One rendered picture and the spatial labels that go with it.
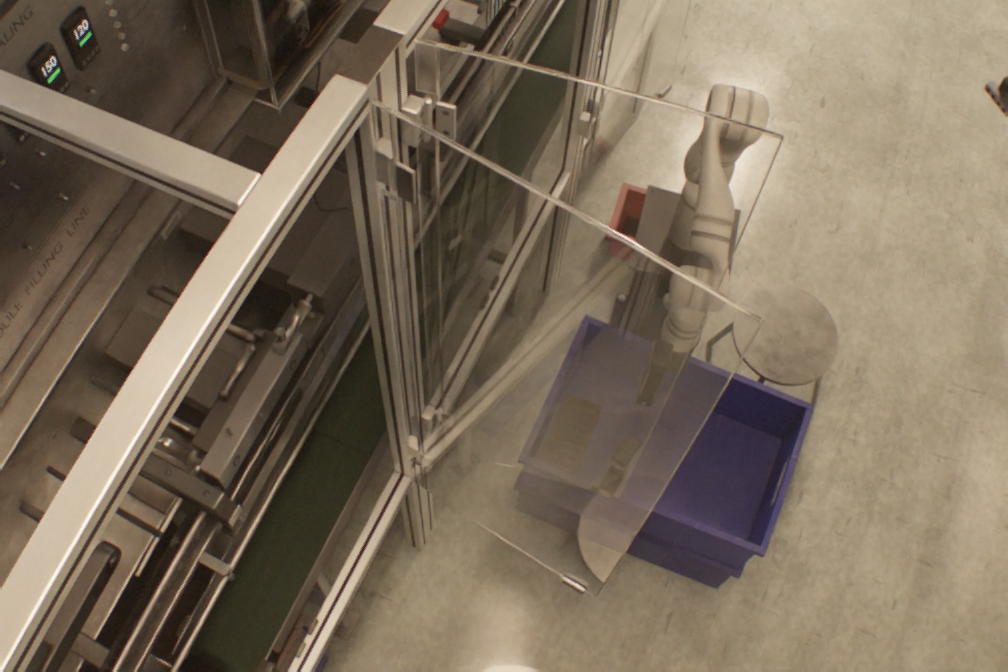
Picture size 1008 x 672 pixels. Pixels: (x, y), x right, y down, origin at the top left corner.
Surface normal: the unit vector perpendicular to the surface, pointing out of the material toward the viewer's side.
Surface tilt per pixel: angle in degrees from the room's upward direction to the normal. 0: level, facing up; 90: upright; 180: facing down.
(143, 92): 90
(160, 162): 0
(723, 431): 0
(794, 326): 0
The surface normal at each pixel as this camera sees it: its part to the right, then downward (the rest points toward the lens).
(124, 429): 0.03, -0.48
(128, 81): 0.91, 0.38
